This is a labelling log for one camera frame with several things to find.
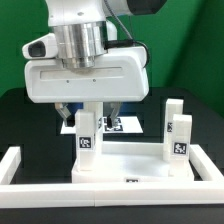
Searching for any fiducial marker sheet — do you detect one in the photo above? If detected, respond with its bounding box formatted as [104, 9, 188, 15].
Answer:
[60, 116, 143, 134]

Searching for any white desk tabletop tray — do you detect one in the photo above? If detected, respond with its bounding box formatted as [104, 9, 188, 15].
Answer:
[72, 141, 194, 183]

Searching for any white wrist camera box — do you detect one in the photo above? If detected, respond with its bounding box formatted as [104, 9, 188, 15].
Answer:
[22, 33, 58, 60]

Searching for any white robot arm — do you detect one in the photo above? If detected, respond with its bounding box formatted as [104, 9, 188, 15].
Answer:
[22, 0, 167, 127]

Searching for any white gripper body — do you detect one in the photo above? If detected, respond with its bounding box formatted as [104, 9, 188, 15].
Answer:
[25, 47, 149, 103]

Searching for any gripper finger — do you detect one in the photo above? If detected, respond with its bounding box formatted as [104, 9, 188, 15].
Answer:
[55, 103, 74, 127]
[107, 102, 122, 128]

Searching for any white U-shaped obstacle frame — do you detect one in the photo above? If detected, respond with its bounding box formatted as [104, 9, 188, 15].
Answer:
[0, 145, 224, 208]

